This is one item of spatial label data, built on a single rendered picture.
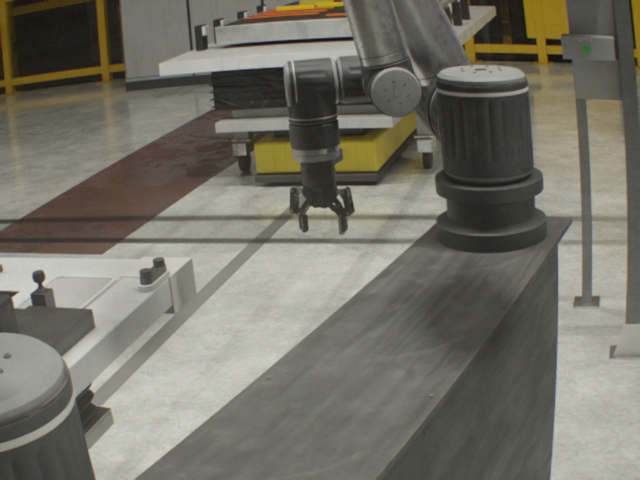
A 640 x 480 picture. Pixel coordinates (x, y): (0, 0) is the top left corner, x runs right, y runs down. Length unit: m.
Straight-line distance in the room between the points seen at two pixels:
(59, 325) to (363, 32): 0.84
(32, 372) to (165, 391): 2.97
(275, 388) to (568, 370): 2.20
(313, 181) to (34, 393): 1.56
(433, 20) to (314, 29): 4.05
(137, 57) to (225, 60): 5.05
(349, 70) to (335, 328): 0.67
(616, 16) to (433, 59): 1.27
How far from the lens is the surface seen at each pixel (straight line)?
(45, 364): 0.89
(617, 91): 3.56
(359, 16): 2.12
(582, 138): 4.08
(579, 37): 3.45
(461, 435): 1.77
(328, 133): 2.30
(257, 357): 4.02
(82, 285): 2.41
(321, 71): 2.28
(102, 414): 2.73
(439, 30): 2.35
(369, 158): 6.18
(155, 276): 2.33
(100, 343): 2.09
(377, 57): 2.12
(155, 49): 11.01
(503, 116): 2.10
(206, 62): 6.16
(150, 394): 3.83
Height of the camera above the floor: 1.59
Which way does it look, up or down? 18 degrees down
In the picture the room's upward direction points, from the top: 6 degrees counter-clockwise
